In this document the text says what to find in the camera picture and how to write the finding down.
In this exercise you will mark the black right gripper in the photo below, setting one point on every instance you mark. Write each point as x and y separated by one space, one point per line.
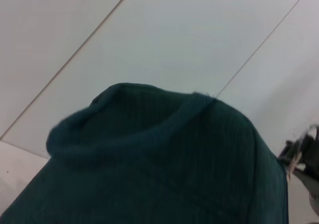
310 159

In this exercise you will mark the dark teal insulated lunch bag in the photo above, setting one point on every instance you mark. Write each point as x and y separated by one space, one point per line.
149 171

